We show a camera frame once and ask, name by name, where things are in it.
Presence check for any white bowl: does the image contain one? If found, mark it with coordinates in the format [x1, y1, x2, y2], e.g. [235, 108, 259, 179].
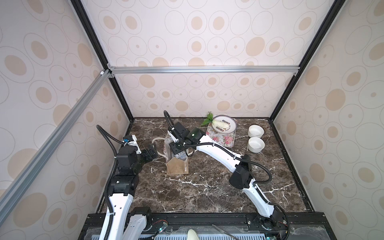
[248, 125, 265, 138]
[247, 137, 265, 154]

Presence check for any round patterned plate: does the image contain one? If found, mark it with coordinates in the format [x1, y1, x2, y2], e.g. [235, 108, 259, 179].
[212, 115, 237, 134]

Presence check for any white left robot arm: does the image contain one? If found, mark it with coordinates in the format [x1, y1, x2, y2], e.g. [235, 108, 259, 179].
[100, 135, 158, 240]

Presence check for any floral square plate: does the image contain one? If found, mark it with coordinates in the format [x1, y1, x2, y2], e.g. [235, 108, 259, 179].
[206, 115, 237, 148]

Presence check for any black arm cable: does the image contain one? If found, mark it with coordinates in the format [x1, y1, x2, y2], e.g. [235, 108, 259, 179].
[163, 110, 291, 240]
[95, 124, 127, 240]

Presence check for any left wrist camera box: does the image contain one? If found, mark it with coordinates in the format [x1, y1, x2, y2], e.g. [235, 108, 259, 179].
[123, 135, 142, 155]

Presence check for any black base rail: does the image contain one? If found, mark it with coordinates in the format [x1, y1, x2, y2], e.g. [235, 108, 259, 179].
[78, 211, 337, 240]

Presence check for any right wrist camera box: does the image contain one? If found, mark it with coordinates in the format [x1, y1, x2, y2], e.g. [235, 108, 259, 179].
[168, 130, 179, 143]

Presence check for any silver aluminium crossbar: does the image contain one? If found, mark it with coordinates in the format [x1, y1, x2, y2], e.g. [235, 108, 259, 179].
[1, 69, 112, 225]
[110, 65, 300, 74]

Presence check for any patterned canvas tote bag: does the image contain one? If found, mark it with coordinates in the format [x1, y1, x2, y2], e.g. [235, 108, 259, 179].
[152, 136, 189, 176]

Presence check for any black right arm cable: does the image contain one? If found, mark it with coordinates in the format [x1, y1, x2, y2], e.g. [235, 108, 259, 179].
[163, 110, 291, 240]

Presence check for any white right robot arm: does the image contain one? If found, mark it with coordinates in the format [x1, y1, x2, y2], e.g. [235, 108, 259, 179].
[166, 118, 290, 235]

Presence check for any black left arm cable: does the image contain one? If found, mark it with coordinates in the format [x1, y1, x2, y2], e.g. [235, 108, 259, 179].
[95, 124, 127, 240]

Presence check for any white bowl front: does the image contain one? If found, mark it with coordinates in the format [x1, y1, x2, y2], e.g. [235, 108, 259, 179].
[247, 137, 265, 154]

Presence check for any white radish with leaves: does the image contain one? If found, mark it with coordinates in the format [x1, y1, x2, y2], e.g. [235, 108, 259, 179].
[201, 112, 230, 131]

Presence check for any white bowl rear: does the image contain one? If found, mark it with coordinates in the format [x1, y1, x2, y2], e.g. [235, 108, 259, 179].
[248, 125, 265, 138]

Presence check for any clear compass set case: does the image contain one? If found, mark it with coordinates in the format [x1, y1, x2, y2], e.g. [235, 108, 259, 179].
[175, 151, 188, 161]

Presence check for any silver aluminium crossbar left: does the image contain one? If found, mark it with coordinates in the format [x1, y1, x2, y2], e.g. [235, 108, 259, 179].
[1, 69, 112, 225]

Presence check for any black corner frame post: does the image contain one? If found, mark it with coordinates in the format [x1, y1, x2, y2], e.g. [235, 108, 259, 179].
[270, 0, 347, 122]
[70, 0, 134, 122]

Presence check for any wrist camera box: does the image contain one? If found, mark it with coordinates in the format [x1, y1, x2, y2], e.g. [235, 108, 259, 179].
[168, 130, 179, 143]
[123, 135, 142, 155]

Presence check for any silver aluminium crossbar rear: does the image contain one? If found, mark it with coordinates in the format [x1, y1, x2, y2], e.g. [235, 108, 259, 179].
[110, 65, 300, 74]

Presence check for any black corner frame post right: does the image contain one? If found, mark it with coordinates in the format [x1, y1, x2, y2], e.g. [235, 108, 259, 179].
[270, 0, 347, 122]

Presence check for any black corner frame post left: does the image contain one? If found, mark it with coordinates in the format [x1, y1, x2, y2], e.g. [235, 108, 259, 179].
[70, 0, 134, 122]

